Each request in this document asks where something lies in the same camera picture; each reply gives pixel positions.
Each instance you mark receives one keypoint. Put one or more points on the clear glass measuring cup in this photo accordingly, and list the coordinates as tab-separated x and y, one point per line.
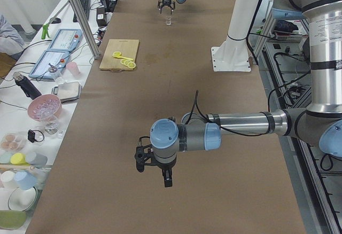
168	20

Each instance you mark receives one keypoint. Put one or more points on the pink plastic cup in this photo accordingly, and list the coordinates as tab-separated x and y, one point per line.
72	67

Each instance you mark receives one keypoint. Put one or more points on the grey cup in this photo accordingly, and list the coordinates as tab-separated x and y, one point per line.
36	159

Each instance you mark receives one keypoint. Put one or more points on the light blue cup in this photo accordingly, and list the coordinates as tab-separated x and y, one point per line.
25	180

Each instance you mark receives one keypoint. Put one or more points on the yellow cup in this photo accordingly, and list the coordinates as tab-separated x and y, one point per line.
18	159

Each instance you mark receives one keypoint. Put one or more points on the white cup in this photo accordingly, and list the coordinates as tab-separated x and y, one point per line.
7	179

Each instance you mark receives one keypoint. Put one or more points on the mint green cup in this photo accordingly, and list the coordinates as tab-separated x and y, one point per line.
5	158

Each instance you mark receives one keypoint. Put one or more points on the wooden cutting board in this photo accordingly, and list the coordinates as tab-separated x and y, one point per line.
128	49

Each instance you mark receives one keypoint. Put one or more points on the lemon slice outer end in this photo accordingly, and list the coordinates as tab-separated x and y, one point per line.
132	65

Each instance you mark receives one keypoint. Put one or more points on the lemon slice on knife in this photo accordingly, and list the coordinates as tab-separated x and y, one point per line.
117	54

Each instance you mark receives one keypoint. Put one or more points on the lemon slice inner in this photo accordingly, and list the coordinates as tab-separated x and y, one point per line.
122	61

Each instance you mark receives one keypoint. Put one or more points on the upper teach pendant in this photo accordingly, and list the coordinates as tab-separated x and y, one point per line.
66	40

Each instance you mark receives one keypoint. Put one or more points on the teach pendant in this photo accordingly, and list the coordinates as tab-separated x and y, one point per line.
66	40
50	65

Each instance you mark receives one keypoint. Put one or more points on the black computer mouse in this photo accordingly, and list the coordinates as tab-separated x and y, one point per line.
55	21

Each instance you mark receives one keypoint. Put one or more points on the green clamp tool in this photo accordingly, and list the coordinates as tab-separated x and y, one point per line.
45	31

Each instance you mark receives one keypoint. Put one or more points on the clear wine glass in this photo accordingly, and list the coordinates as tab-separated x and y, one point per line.
50	124

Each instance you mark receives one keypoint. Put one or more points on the steel tray container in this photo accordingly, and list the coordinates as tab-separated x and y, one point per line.
67	92

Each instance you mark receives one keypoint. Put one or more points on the lower teach pendant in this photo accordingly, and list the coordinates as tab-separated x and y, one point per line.
50	65

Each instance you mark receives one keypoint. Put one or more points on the pink bowl with ice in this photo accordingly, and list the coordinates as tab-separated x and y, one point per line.
44	107

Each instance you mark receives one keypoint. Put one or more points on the white plate dark rim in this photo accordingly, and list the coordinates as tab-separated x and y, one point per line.
22	200

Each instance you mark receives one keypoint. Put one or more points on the egg tray with eggs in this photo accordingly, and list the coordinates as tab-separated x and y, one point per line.
13	142

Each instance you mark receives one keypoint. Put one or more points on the person in white clothes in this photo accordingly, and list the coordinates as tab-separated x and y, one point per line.
11	42

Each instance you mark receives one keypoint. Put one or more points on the black bottle steel cap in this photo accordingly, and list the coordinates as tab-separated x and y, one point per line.
26	85

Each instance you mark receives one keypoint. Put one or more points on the green plate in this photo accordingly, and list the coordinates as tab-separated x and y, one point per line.
12	219

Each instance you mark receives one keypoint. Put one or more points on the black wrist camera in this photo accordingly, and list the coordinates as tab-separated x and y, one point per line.
144	155

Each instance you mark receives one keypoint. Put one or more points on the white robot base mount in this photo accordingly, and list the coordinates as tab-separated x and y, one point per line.
232	55

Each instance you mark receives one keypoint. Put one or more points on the aluminium frame post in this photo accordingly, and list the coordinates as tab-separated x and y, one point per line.
81	17

